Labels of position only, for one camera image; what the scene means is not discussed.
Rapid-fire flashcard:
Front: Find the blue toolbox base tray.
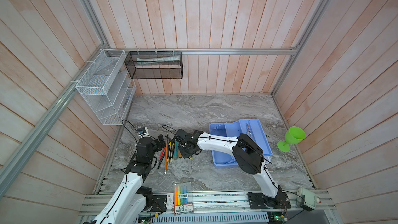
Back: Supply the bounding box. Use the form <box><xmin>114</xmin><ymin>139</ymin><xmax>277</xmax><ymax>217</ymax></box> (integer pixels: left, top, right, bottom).
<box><xmin>208</xmin><ymin>118</ymin><xmax>273</xmax><ymax>169</ymax></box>

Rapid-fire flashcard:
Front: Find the yellow black utility knife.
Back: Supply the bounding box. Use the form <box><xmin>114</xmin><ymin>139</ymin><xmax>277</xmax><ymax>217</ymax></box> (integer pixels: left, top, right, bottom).
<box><xmin>167</xmin><ymin>141</ymin><xmax>174</xmax><ymax>164</ymax></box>

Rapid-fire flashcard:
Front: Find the highlighter marker pack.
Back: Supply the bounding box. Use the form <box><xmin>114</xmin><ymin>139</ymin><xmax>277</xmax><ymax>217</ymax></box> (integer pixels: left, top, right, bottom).
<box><xmin>173</xmin><ymin>181</ymin><xmax>194</xmax><ymax>215</ymax></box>

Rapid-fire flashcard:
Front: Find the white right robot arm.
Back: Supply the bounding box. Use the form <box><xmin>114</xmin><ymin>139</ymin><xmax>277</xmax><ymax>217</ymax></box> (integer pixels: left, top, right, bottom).
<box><xmin>174</xmin><ymin>129</ymin><xmax>291</xmax><ymax>209</ymax></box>

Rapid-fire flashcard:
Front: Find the left aluminium frame rail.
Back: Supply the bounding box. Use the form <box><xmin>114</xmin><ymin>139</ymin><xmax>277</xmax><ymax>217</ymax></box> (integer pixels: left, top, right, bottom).
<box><xmin>1</xmin><ymin>43</ymin><xmax>108</xmax><ymax>198</ymax></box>

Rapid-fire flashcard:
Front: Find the black wire mesh basket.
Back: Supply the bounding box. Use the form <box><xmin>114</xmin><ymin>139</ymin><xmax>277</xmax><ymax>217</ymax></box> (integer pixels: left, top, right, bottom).
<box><xmin>124</xmin><ymin>51</ymin><xmax>183</xmax><ymax>80</ymax></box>

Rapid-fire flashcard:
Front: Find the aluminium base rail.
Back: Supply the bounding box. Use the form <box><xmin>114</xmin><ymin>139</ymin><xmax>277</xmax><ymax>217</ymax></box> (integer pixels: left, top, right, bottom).
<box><xmin>77</xmin><ymin>189</ymin><xmax>336</xmax><ymax>224</ymax></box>

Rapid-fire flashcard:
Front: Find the red handled hex key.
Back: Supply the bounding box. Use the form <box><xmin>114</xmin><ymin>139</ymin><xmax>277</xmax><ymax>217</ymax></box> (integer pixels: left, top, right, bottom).
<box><xmin>157</xmin><ymin>148</ymin><xmax>166</xmax><ymax>169</ymax></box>

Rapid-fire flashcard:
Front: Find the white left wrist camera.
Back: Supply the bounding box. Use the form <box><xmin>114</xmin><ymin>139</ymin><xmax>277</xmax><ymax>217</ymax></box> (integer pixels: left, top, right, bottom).
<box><xmin>137</xmin><ymin>127</ymin><xmax>149</xmax><ymax>136</ymax></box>

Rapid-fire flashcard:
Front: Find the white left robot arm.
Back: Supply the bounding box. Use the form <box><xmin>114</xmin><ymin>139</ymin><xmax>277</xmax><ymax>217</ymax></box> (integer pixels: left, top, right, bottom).
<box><xmin>90</xmin><ymin>134</ymin><xmax>166</xmax><ymax>224</ymax></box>

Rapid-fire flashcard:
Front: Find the orange handled screwdriver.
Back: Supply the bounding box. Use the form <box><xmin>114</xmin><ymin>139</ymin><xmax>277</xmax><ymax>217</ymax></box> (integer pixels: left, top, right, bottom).
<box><xmin>164</xmin><ymin>144</ymin><xmax>169</xmax><ymax>174</ymax></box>

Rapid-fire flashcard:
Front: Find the silver metal tool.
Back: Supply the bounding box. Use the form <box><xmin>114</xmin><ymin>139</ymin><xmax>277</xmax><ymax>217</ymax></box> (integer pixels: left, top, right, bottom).
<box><xmin>246</xmin><ymin>123</ymin><xmax>253</xmax><ymax>138</ymax></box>

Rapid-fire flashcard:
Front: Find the teal utility knife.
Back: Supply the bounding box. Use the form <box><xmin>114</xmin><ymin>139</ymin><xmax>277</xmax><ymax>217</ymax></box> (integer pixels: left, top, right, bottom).
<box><xmin>173</xmin><ymin>141</ymin><xmax>179</xmax><ymax>160</ymax></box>

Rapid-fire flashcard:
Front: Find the horizontal aluminium wall rail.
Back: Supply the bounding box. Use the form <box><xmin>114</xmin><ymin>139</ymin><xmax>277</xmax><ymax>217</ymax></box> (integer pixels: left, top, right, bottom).
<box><xmin>110</xmin><ymin>48</ymin><xmax>298</xmax><ymax>56</ymax></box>

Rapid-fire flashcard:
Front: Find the white wire mesh shelf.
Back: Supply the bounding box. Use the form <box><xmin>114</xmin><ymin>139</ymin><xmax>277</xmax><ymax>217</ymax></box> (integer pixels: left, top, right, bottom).
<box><xmin>76</xmin><ymin>49</ymin><xmax>136</xmax><ymax>125</ymax></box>

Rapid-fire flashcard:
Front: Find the white toolbox lid pink handle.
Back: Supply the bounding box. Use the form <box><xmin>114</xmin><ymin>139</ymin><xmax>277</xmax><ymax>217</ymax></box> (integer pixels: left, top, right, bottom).
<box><xmin>296</xmin><ymin>187</ymin><xmax>321</xmax><ymax>211</ymax></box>

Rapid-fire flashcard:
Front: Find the right aluminium frame post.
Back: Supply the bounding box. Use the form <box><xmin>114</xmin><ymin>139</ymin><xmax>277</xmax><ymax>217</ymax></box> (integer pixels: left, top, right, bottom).
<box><xmin>270</xmin><ymin>0</ymin><xmax>331</xmax><ymax>99</ymax></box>

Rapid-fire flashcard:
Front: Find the green plastic goblet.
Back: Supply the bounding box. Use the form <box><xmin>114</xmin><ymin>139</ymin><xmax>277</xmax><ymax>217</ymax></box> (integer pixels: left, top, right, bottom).
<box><xmin>277</xmin><ymin>126</ymin><xmax>306</xmax><ymax>152</ymax></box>

